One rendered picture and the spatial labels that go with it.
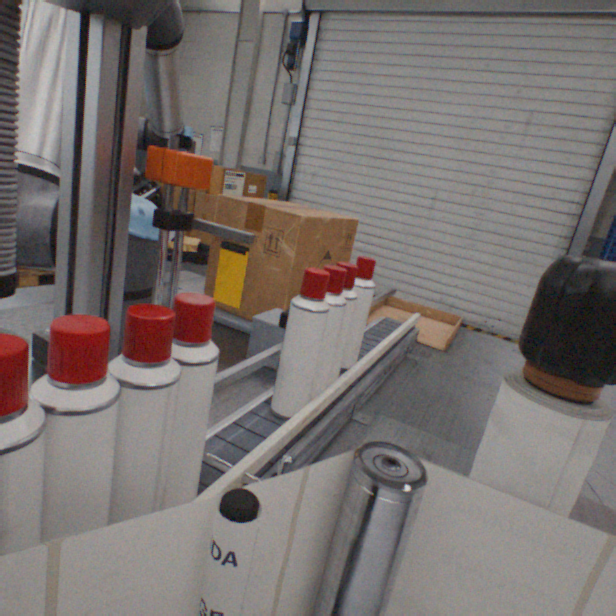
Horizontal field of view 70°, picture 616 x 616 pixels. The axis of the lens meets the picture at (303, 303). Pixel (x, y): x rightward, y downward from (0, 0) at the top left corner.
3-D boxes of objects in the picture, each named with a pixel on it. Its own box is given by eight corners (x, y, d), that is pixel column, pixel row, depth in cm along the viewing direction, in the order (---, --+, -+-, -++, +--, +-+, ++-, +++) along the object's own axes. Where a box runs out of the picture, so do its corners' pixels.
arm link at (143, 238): (150, 296, 64) (156, 202, 60) (49, 285, 62) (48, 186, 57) (162, 273, 75) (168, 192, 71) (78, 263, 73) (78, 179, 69)
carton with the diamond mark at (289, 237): (279, 333, 100) (302, 214, 93) (201, 302, 111) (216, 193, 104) (338, 313, 126) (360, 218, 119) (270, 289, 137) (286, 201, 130)
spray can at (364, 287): (349, 374, 79) (376, 262, 73) (323, 364, 81) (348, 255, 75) (359, 366, 83) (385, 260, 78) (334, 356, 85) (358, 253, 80)
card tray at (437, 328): (445, 351, 118) (449, 338, 117) (354, 322, 128) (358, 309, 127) (459, 328, 145) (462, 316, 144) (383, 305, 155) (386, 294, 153)
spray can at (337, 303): (315, 411, 64) (346, 274, 58) (283, 397, 66) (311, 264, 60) (329, 398, 68) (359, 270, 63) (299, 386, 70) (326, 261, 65)
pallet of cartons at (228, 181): (202, 294, 410) (220, 167, 380) (137, 270, 444) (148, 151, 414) (270, 280, 515) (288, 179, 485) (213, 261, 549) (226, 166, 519)
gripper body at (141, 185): (161, 187, 100) (141, 163, 106) (127, 206, 98) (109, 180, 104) (175, 212, 106) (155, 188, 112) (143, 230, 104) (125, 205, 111)
